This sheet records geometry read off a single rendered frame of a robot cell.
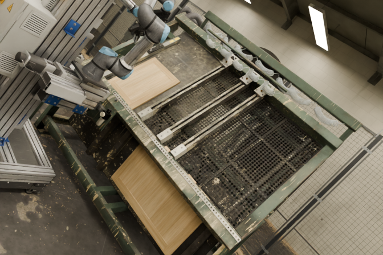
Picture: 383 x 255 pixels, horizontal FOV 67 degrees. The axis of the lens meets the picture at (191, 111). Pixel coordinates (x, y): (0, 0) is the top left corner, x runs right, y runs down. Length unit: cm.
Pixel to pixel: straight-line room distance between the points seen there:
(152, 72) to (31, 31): 133
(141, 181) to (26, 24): 156
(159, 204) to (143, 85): 112
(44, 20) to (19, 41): 19
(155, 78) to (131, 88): 26
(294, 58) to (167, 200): 585
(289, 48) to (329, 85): 139
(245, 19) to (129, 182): 672
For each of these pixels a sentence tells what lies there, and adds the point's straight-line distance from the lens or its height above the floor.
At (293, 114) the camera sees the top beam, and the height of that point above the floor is 182.
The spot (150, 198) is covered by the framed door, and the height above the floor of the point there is 45.
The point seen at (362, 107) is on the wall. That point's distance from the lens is 721.
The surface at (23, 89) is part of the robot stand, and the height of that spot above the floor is 69.
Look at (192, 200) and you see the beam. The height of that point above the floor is 83.
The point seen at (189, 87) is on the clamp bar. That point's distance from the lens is 274.
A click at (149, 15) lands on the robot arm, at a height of 162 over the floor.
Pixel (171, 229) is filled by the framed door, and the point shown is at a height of 43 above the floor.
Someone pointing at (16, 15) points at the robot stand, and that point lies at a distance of 194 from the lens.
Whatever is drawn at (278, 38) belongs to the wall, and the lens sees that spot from 808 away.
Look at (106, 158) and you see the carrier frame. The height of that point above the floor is 35.
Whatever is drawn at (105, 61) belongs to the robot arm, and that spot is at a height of 119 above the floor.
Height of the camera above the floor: 160
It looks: 8 degrees down
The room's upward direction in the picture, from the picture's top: 42 degrees clockwise
